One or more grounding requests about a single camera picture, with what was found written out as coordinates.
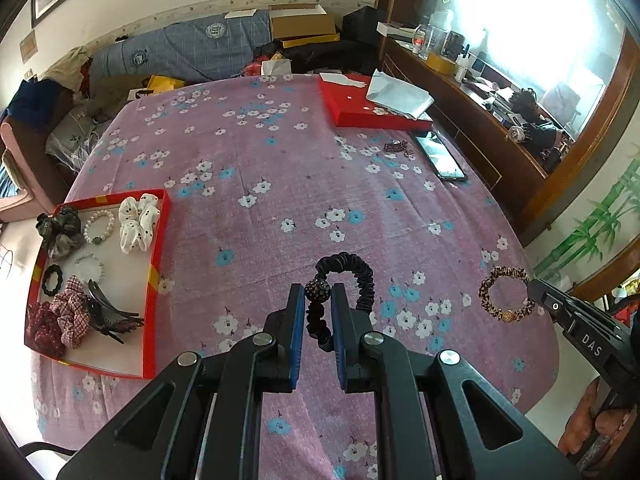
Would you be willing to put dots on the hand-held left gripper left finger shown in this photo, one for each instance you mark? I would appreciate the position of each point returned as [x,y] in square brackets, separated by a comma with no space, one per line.
[297,335]

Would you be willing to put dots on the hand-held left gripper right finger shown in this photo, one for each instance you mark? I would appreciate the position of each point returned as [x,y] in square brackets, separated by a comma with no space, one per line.
[337,340]

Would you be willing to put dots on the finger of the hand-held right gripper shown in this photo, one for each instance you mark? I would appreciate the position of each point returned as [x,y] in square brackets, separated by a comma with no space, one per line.
[547,297]

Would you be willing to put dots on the leopard print scrunchie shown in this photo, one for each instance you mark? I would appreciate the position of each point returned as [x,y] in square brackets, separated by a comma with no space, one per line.
[487,300]

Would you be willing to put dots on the black scrunchie with bead ball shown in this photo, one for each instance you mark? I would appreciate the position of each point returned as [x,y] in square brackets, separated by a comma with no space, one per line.
[362,280]

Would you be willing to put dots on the red box white inside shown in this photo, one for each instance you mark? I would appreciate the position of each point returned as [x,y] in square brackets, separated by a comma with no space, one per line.
[125,300]

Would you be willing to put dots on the black hair claw clip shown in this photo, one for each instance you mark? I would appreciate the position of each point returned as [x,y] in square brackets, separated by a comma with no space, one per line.
[107,310]

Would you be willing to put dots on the white dotted scrunchie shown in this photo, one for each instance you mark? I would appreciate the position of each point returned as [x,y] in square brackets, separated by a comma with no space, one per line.
[131,235]

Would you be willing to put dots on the red plaid scrunchie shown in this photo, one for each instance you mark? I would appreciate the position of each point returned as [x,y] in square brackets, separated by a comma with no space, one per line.
[70,310]

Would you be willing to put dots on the grey camouflage scrunchie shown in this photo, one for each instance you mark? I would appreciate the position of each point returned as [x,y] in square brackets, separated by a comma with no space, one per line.
[60,235]

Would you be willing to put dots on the person's right hand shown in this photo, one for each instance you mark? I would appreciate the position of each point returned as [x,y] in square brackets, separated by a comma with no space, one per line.
[575,425]

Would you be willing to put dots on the purple floral tablecloth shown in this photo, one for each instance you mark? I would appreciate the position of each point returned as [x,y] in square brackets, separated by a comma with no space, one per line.
[300,185]

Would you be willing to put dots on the black smartphone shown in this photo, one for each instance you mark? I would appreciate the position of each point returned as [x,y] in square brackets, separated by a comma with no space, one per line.
[442,157]

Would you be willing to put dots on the wooden dresser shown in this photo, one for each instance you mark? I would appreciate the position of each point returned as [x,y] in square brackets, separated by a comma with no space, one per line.
[475,125]

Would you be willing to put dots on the red box lid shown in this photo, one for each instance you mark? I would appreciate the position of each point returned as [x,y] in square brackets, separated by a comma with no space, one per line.
[360,105]

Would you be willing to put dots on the white bottle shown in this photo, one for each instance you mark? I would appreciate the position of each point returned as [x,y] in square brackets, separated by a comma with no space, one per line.
[461,65]

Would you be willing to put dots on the folded white paper sheet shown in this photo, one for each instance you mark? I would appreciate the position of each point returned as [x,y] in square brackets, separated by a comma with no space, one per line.
[400,95]

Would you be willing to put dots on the dark red dotted scrunchie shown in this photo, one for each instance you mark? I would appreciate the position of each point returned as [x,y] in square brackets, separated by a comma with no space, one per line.
[45,330]

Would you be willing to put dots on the small yellow box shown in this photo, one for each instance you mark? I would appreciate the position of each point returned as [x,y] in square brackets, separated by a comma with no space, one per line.
[440,64]

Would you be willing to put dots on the small white paper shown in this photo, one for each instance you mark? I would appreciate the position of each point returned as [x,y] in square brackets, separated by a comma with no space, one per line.
[340,79]

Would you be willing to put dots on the white paper bag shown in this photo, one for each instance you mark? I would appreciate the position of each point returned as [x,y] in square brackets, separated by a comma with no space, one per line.
[275,66]

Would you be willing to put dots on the wooden framed mirror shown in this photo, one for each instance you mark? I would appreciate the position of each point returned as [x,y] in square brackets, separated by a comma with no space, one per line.
[525,20]

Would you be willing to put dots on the black clothing pile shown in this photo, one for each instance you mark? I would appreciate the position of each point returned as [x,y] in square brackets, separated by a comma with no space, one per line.
[325,57]

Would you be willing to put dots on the glass jar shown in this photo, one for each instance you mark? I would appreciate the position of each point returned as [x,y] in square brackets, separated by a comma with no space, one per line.
[429,42]

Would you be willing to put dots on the yellow bag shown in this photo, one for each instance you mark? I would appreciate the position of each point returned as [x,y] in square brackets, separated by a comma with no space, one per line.
[162,84]

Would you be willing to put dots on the flat yellow brown box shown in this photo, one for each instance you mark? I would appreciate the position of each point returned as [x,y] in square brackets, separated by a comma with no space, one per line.
[310,41]

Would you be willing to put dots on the grey bedding in plastic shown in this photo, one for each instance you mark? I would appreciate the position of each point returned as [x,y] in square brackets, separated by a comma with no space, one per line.
[75,140]

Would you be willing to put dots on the blue quilt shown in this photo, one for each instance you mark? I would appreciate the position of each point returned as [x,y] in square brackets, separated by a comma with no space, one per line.
[200,45]

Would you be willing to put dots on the white flat box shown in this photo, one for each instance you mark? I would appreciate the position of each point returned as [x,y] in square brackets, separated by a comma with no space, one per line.
[395,30]

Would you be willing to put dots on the pink brown sofa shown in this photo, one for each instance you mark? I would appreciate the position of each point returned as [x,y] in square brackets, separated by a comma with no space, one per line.
[20,200]

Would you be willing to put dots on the open cardboard box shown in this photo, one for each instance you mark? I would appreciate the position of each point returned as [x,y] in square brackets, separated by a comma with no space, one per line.
[300,25]

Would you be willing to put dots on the black box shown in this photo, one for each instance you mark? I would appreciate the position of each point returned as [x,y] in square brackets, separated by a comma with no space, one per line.
[362,22]

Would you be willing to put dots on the white envelope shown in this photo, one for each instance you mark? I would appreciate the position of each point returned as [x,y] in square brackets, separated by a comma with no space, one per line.
[241,13]

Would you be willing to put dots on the light blue cloth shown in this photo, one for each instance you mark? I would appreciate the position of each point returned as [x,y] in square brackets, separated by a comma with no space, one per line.
[7,175]

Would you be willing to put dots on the beige clothing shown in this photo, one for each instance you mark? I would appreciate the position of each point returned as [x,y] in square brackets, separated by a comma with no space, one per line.
[67,67]

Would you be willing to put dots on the dark blue garment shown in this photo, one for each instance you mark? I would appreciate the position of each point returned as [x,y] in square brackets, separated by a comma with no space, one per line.
[30,97]

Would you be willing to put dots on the bamboo wall decal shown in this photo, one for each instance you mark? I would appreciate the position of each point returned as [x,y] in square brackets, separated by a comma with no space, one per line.
[590,230]

